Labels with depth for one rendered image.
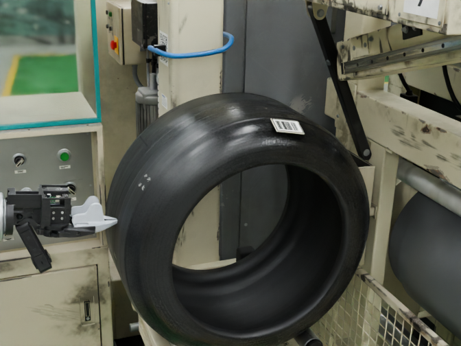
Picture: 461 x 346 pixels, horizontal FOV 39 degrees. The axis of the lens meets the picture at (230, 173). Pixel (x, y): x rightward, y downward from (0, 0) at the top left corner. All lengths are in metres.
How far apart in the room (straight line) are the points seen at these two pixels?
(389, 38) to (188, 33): 0.45
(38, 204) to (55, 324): 0.83
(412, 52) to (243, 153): 0.40
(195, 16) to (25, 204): 0.58
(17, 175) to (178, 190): 0.76
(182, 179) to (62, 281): 0.85
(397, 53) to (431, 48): 0.11
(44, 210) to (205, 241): 0.58
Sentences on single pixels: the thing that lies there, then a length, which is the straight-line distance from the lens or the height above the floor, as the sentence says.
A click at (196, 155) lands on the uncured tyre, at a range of 1.21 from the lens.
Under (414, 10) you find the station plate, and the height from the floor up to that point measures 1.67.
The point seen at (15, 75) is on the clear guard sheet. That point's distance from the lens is 1.78.
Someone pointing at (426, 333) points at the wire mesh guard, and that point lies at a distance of 1.46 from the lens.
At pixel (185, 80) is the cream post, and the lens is 1.54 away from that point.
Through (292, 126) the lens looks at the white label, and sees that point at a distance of 1.26.
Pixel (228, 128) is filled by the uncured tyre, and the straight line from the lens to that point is 1.23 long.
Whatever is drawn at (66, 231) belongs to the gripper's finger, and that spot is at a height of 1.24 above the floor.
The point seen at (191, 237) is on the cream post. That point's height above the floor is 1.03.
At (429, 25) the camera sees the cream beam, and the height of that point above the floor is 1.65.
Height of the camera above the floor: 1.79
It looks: 21 degrees down
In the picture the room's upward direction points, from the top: 1 degrees clockwise
